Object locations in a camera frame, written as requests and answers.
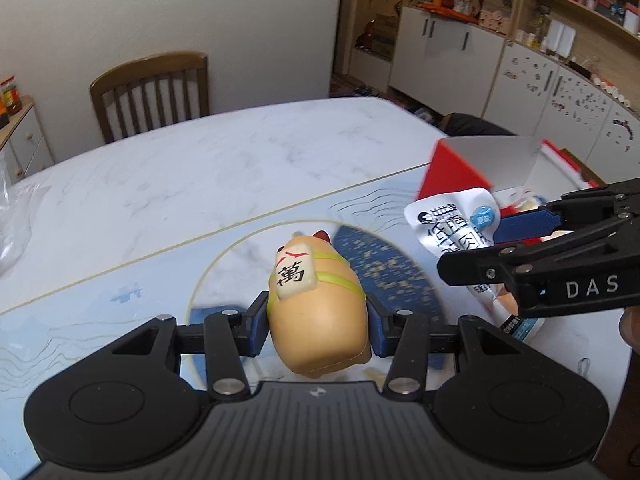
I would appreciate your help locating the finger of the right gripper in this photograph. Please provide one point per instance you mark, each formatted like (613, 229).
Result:
(485, 267)
(527, 225)

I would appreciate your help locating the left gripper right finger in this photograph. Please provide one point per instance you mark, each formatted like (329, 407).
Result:
(405, 337)

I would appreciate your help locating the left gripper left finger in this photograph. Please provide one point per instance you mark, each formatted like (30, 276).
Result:
(230, 336)

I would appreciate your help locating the white blue snack packet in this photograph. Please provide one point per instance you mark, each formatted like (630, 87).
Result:
(452, 222)

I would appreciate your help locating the yellow lucky cat toy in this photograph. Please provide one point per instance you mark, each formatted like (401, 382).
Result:
(317, 308)

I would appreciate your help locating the yellow bun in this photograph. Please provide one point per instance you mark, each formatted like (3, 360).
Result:
(528, 201)

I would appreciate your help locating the person's right hand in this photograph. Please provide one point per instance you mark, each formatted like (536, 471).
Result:
(630, 327)

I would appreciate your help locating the red white cardboard box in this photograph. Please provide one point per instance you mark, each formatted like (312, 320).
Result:
(510, 167)

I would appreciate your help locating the white shoe cabinet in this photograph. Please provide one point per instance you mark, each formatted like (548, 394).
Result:
(445, 65)

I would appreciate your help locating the blue printed table mat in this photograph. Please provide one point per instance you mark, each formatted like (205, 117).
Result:
(227, 270)

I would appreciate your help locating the clear plastic bag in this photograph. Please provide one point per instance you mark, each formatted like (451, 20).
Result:
(18, 208)

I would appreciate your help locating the wooden dining chair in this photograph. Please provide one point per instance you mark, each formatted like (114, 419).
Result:
(148, 93)

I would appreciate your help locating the white side cabinet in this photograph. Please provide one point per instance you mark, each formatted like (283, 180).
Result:
(23, 144)

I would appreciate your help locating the red lidded jar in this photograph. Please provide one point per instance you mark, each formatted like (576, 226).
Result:
(11, 96)

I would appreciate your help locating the wooden wall shelving unit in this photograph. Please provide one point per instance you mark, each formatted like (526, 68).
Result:
(568, 72)

